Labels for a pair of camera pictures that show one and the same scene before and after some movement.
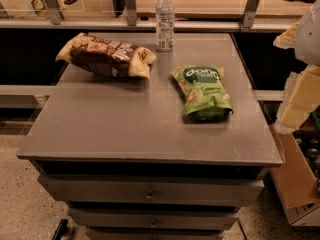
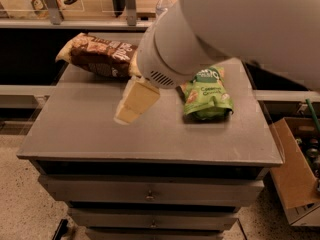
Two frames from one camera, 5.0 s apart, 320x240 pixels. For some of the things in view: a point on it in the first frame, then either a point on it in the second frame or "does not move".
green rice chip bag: x=206 y=98 does not move
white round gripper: x=309 y=37 -> x=149 y=61
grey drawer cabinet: x=131 y=163 does not move
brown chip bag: x=107 y=56 does not move
